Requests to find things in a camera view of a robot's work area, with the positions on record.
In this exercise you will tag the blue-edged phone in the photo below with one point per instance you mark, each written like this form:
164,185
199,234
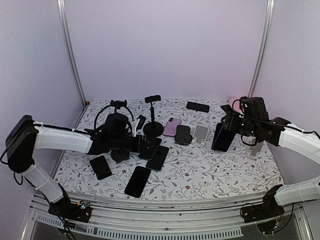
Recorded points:
222,138

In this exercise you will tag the black phone under plate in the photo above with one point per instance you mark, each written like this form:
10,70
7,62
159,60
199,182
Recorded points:
227,108

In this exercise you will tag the black phone lower stacked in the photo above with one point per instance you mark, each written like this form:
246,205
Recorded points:
156,163

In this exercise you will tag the black phone stacked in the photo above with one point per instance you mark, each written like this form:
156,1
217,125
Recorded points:
151,152
156,163

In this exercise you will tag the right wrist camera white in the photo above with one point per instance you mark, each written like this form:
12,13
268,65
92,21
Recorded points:
254,109

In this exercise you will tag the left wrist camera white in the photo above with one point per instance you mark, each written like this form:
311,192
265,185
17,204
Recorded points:
137,124

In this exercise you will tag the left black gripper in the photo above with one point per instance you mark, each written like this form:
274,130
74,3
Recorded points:
138,148

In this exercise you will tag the aluminium front rail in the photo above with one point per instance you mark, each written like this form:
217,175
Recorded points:
206,219

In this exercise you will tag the pink plate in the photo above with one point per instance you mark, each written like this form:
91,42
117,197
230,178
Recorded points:
234,102

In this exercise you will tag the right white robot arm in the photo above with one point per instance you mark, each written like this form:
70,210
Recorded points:
297,152

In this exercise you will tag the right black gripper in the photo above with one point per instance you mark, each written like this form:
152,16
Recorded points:
230,123

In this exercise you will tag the left aluminium frame post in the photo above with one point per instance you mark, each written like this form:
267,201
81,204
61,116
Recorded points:
62,13

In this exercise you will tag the black phone small left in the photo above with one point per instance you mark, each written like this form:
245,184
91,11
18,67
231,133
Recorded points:
100,167

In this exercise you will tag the tall black phone stand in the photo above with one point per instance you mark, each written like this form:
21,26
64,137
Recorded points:
153,128
118,104

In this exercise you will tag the silver folding phone stand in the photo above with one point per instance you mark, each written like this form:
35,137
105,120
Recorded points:
200,134

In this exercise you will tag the right aluminium frame post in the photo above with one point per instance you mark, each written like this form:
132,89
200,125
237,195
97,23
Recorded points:
263,47

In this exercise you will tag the black phone front left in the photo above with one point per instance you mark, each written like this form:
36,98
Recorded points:
137,182

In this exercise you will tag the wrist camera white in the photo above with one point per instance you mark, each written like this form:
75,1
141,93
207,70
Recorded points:
254,109
137,124

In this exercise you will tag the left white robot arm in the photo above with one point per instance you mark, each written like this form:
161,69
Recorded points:
28,136

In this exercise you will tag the pink smartphone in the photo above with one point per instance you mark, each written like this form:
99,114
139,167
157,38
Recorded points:
171,127

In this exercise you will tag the white folding stand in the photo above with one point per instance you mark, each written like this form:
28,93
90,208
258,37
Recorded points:
254,150

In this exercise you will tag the left tall black phone stand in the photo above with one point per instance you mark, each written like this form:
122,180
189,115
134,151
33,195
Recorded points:
118,104

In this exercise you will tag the right tall black phone stand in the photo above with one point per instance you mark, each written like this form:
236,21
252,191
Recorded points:
153,128

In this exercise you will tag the black phone upper stacked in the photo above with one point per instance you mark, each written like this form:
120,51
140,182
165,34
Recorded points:
151,152

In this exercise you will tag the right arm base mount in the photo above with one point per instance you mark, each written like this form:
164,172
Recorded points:
267,209

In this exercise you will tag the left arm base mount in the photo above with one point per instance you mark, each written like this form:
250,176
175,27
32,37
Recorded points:
65,209

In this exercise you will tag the black phone at back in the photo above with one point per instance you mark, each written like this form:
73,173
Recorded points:
197,107

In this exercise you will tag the aluminium frame post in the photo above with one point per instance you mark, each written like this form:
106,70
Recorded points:
263,47
62,13

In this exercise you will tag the floral patterned table mat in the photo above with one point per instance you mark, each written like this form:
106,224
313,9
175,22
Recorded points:
189,172

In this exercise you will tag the black folding stand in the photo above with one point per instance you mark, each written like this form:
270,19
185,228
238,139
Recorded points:
120,155
183,135

